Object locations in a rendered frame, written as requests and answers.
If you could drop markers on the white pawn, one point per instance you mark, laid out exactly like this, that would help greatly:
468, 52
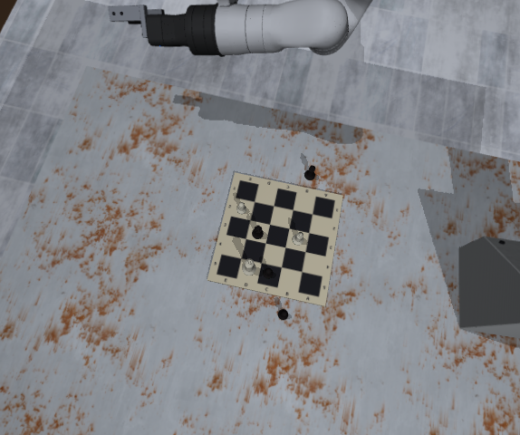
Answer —
241, 209

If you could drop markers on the white bishop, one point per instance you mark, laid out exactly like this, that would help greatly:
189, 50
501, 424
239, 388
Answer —
298, 238

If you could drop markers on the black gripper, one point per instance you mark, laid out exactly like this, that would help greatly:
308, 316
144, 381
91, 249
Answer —
218, 29

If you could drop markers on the chessboard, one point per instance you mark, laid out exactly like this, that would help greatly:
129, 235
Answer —
301, 273

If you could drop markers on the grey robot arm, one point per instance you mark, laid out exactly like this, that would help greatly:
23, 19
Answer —
324, 25

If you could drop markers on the white chess king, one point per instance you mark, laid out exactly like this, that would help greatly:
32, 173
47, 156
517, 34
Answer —
249, 267

